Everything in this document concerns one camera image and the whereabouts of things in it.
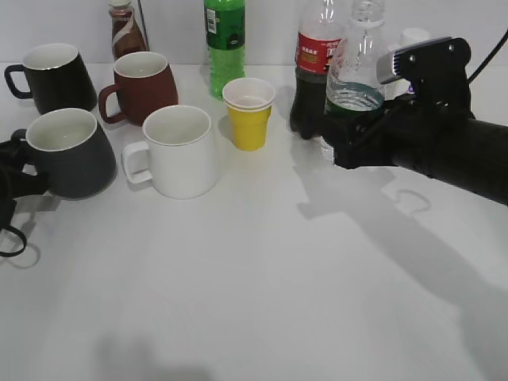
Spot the green soda bottle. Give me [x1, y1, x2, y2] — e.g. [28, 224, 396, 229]
[203, 0, 246, 99]

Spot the cola bottle red label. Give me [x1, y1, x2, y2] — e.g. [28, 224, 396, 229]
[290, 0, 345, 140]

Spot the yellow paper cup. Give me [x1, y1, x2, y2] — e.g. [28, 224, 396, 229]
[222, 78, 275, 152]

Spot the black ceramic mug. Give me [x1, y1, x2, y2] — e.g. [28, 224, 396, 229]
[4, 43, 98, 114]

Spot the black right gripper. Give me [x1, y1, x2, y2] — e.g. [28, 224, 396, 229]
[304, 94, 472, 169]

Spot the dark red ceramic mug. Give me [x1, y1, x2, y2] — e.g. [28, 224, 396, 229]
[98, 52, 179, 125]

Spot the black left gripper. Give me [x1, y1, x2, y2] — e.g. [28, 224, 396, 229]
[1, 129, 49, 229]

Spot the black cable right side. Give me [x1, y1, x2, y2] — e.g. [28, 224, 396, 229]
[467, 29, 508, 83]

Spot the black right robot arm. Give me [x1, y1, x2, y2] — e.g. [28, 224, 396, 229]
[317, 96, 507, 204]

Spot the white ceramic mug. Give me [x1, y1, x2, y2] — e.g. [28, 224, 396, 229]
[121, 105, 220, 200]

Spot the brown drink bottle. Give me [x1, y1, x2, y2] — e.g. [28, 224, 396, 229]
[109, 0, 149, 60]

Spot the clear water bottle green label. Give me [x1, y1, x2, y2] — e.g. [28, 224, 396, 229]
[325, 1, 387, 118]

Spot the dark grey ceramic mug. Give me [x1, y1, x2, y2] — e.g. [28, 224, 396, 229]
[11, 108, 117, 199]

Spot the white yogurt carton bottle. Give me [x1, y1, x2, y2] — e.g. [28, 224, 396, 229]
[385, 28, 431, 100]

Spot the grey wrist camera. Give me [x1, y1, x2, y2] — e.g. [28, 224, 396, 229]
[376, 37, 471, 112]

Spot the black cable loop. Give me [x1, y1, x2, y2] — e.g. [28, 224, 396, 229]
[0, 225, 28, 257]

